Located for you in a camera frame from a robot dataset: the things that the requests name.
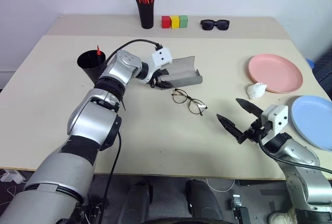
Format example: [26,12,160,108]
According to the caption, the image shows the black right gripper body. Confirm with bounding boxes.
[237,116,272,146]

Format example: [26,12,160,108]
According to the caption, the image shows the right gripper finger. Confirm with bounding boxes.
[235,98,263,119]
[216,114,246,142]

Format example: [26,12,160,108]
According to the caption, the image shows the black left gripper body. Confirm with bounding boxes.
[149,68,170,89]

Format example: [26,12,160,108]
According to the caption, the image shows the grey glasses case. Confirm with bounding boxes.
[158,55,204,88]

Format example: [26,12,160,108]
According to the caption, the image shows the wide black cup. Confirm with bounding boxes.
[77,49,107,82]

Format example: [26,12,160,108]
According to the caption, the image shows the white crumpled tissue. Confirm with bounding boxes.
[245,82,268,100]

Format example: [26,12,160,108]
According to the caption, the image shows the thin-framed clear eyeglasses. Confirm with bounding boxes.
[171,88,208,117]

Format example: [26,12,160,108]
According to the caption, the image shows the pink plate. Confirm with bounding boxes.
[245,53,303,94]

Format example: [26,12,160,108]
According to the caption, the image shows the blue plate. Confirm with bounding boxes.
[290,95,332,152]

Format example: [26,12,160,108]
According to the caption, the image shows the tall black pen holder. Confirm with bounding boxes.
[135,0,156,30]

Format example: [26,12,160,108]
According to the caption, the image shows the black sunglasses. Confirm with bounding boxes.
[200,19,230,31]

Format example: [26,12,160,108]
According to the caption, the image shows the black floor device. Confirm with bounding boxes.
[229,194,251,224]

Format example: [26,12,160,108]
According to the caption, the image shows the dark rounded shape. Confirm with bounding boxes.
[184,179,224,221]
[118,178,154,224]

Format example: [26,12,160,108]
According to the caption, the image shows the dark mesh chair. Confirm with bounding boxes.
[312,50,332,92]

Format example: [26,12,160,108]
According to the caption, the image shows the white shoe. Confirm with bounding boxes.
[267,207,298,224]

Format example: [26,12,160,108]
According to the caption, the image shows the white power adapter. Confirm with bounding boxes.
[0,169,26,185]

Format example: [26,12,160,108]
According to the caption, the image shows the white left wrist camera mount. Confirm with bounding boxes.
[141,48,173,84]

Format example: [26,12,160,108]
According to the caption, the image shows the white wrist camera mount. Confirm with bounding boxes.
[260,104,289,138]
[141,48,173,84]

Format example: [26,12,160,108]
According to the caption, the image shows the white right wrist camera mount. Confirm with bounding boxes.
[260,104,289,138]

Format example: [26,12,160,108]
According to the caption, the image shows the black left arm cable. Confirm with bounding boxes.
[101,39,163,209]

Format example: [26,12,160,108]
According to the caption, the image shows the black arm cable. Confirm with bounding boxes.
[257,133,332,175]
[101,39,163,209]

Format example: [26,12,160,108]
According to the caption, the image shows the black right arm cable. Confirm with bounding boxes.
[257,133,332,175]

